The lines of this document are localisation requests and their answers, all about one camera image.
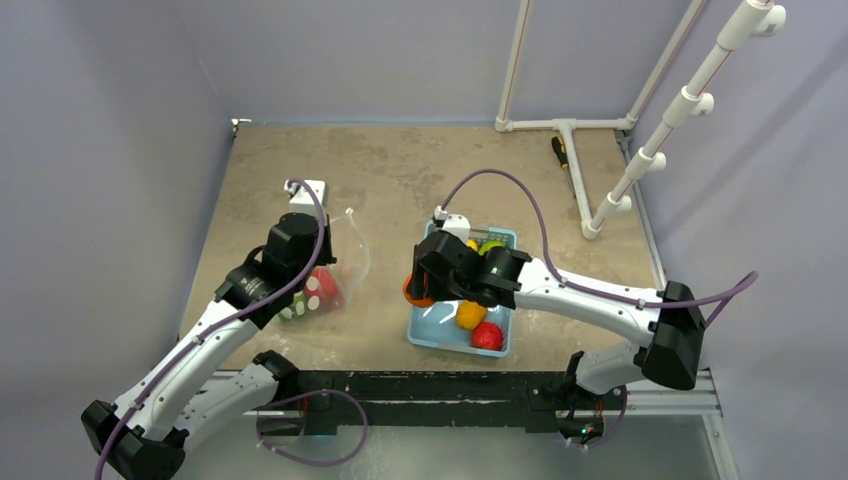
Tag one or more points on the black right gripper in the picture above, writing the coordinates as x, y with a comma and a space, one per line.
423, 271

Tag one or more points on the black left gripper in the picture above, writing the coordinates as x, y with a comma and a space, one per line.
326, 255

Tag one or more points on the clear polka dot zip bag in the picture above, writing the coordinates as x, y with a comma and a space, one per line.
352, 265

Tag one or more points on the red apple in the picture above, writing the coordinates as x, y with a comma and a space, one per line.
323, 292

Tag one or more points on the green fruit with black stripe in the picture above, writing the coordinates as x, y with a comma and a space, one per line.
288, 314

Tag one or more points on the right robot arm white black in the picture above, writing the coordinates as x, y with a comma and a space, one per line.
662, 339

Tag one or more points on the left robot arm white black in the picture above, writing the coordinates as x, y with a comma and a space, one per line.
148, 432

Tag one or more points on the green pear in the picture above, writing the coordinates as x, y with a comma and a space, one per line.
487, 246

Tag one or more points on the yellow-orange potato-like fruit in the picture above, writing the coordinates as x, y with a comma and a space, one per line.
470, 315

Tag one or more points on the light blue plastic basket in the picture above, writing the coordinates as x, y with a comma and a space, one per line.
433, 325

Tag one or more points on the red textured strawberry fruit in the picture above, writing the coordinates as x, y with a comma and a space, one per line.
487, 336

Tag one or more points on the yellow black screwdriver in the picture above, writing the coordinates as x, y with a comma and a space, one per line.
560, 151

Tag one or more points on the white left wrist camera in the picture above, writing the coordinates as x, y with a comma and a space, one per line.
300, 201

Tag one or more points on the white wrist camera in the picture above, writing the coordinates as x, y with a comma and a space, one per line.
455, 224
300, 201

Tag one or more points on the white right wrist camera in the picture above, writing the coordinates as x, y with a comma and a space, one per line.
455, 224

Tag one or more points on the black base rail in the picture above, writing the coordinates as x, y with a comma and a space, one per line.
533, 401

